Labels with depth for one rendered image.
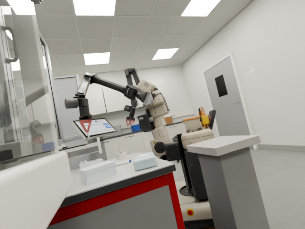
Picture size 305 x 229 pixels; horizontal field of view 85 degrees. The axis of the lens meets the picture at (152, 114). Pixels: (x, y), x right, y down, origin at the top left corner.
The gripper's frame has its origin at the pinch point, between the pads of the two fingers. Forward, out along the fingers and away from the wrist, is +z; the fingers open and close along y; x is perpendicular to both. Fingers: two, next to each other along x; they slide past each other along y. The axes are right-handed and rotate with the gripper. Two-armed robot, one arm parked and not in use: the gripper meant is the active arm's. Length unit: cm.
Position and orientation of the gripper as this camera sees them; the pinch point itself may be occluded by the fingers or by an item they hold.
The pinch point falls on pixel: (86, 131)
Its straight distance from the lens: 108.3
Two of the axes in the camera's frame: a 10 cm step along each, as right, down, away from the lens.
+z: 1.7, 9.8, -1.1
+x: 8.8, -1.1, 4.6
